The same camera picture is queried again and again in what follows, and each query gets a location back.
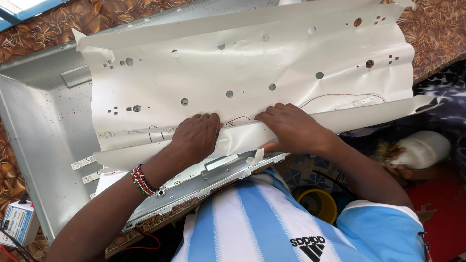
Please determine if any person's right hand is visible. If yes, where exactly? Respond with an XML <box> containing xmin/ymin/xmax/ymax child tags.
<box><xmin>254</xmin><ymin>103</ymin><xmax>338</xmax><ymax>156</ymax></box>

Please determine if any person's left hand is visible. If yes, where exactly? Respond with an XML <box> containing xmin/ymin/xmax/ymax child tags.
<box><xmin>170</xmin><ymin>112</ymin><xmax>224</xmax><ymax>165</ymax></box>

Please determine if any white reflector sheet with holes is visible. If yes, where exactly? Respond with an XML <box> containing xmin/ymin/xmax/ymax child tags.
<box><xmin>71</xmin><ymin>0</ymin><xmax>443</xmax><ymax>172</ymax></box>

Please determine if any piece of white tape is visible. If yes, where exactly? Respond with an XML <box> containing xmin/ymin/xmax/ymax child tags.
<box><xmin>246</xmin><ymin>148</ymin><xmax>265</xmax><ymax>166</ymax></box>

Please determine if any white LED strip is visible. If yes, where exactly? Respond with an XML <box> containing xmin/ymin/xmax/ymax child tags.
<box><xmin>98</xmin><ymin>125</ymin><xmax>180</xmax><ymax>140</ymax></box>
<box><xmin>71</xmin><ymin>155</ymin><xmax>97</xmax><ymax>171</ymax></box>
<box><xmin>82</xmin><ymin>171</ymin><xmax>102</xmax><ymax>184</ymax></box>
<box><xmin>337</xmin><ymin>96</ymin><xmax>376</xmax><ymax>110</ymax></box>

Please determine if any white paper sheet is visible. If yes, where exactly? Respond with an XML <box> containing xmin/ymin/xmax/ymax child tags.
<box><xmin>93</xmin><ymin>169</ymin><xmax>129</xmax><ymax>199</ymax></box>

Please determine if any blue white striped jersey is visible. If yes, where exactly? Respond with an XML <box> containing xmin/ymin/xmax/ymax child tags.
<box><xmin>171</xmin><ymin>167</ymin><xmax>432</xmax><ymax>262</ymax></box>

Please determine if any yellow plastic bowl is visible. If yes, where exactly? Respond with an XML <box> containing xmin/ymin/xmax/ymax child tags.
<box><xmin>294</xmin><ymin>188</ymin><xmax>338</xmax><ymax>225</ymax></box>

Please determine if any grey metal television back panel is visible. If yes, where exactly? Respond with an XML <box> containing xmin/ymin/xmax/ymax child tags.
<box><xmin>0</xmin><ymin>0</ymin><xmax>292</xmax><ymax>242</ymax></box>

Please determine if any white blue backlight tester box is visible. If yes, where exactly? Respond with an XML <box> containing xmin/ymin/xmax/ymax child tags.
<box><xmin>0</xmin><ymin>199</ymin><xmax>40</xmax><ymax>248</ymax></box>

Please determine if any white cloth bundle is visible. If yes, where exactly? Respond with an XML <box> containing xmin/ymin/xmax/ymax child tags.
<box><xmin>390</xmin><ymin>130</ymin><xmax>452</xmax><ymax>170</ymax></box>

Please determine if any dark patterned fabric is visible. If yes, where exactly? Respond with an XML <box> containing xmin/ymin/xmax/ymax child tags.
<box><xmin>412</xmin><ymin>60</ymin><xmax>466</xmax><ymax>175</ymax></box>

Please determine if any red mat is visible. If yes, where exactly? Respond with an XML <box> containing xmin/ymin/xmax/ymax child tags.
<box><xmin>405</xmin><ymin>171</ymin><xmax>466</xmax><ymax>262</ymax></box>

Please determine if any beaded red green bracelet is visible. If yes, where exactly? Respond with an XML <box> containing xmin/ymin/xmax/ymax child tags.
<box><xmin>130</xmin><ymin>164</ymin><xmax>159</xmax><ymax>198</ymax></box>

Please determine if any red cable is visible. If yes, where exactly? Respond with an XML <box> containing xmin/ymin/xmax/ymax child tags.
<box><xmin>119</xmin><ymin>229</ymin><xmax>162</xmax><ymax>252</ymax></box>

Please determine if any blue window frame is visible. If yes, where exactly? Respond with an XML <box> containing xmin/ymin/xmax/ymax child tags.
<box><xmin>0</xmin><ymin>0</ymin><xmax>70</xmax><ymax>33</ymax></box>

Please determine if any black tester cable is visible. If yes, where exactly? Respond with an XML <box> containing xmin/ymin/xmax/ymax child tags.
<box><xmin>0</xmin><ymin>225</ymin><xmax>38</xmax><ymax>262</ymax></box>

